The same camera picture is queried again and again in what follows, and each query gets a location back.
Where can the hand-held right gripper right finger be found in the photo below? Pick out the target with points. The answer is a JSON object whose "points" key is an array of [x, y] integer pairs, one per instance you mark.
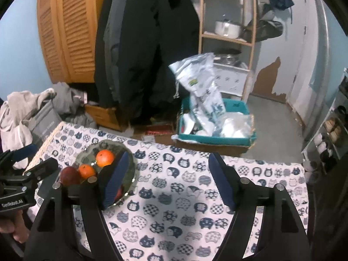
{"points": [[223, 179]]}

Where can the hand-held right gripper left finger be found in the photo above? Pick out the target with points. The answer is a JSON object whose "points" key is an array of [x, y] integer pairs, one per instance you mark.
{"points": [[114, 185]]}

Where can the cat print tablecloth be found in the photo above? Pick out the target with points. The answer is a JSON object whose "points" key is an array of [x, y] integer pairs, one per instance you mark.
{"points": [[176, 195]]}

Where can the white printed box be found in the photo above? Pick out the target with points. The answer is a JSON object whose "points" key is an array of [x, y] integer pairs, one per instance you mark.
{"points": [[233, 80]]}

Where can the grey bag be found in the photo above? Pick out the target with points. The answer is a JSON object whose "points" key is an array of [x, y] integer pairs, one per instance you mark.
{"points": [[45, 122]]}

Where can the white shoe rack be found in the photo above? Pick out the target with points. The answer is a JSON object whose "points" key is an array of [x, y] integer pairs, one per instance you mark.
{"points": [[326, 138]]}

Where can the clear glass bowl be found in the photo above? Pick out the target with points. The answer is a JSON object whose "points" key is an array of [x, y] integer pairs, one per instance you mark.
{"points": [[89, 152]]}

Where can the olive hanging bag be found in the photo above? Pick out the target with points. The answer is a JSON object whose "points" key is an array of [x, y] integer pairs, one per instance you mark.
{"points": [[265, 30]]}

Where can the wooden louvered wardrobe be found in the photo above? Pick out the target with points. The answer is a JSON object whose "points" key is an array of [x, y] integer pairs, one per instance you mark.
{"points": [[73, 27]]}

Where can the grey clothes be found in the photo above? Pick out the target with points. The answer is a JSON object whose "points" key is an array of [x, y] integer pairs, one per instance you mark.
{"points": [[70, 100]]}

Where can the wooden shelf rack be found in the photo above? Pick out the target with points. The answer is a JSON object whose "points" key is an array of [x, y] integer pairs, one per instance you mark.
{"points": [[202, 38]]}

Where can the steel pot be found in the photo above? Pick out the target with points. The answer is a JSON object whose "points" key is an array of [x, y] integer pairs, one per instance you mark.
{"points": [[228, 28], [228, 57]]}

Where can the black hanging jacket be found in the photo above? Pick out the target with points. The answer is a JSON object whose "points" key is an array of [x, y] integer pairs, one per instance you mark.
{"points": [[146, 46]]}

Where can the silver plastic bags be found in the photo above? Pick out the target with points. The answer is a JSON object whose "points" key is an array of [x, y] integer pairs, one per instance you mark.
{"points": [[201, 87]]}

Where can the orange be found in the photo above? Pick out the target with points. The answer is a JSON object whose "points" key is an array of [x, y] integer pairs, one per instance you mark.
{"points": [[105, 158], [87, 172]]}

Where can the person's left hand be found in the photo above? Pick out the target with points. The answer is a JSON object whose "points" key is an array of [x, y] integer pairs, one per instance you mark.
{"points": [[12, 227]]}

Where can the red apple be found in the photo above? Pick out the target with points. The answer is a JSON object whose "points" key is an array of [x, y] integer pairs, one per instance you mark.
{"points": [[69, 176]]}

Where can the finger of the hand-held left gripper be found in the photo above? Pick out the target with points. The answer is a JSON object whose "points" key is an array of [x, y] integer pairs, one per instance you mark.
{"points": [[24, 151], [43, 167]]}

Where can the teal box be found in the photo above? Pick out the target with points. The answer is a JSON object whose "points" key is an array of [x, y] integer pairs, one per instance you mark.
{"points": [[239, 107]]}

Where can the clear plastic bags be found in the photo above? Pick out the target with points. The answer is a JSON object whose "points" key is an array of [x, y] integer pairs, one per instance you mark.
{"points": [[236, 125]]}

